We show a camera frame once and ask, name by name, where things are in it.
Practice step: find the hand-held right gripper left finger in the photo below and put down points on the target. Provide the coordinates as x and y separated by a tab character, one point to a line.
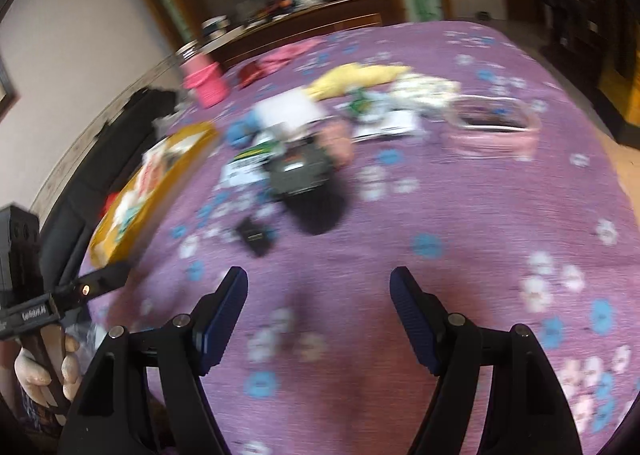
222	322

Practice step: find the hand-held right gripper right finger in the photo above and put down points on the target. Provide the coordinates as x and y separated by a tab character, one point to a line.
412	320

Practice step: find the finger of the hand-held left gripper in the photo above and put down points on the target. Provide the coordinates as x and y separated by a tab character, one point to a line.
100	282

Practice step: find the clear pink cartoon zipper pouch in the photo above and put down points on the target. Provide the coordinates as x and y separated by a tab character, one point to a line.
492	127

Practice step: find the white packet with red label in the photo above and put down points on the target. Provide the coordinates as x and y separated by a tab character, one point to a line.
290	107

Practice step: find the person's left hand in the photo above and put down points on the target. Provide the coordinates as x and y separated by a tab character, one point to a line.
70	365

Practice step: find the purple floral blanket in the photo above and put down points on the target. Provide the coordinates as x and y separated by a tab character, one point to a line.
450	245

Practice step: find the small black case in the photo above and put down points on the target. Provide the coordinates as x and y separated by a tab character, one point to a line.
255	236

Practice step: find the black box device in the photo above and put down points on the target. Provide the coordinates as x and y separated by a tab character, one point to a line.
300	170

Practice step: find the pink teddy bear plush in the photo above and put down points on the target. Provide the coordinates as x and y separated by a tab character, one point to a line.
337	140

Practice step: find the white printed tissue packet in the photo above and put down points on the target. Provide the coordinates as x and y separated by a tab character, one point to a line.
387	125

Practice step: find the bottle with pink knitted cover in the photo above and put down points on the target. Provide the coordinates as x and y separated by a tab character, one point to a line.
202	82

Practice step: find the white floral cloth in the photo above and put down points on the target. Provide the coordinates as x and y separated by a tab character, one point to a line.
425	90

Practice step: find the yellow cloth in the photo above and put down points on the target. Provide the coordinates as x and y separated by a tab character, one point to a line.
360	77

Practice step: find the red box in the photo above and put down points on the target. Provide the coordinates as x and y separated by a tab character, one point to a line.
250	74

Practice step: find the pink cloth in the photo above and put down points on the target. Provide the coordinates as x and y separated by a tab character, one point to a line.
287	55

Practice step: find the wooden counter with clutter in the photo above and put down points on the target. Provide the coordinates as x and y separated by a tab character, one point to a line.
310	10

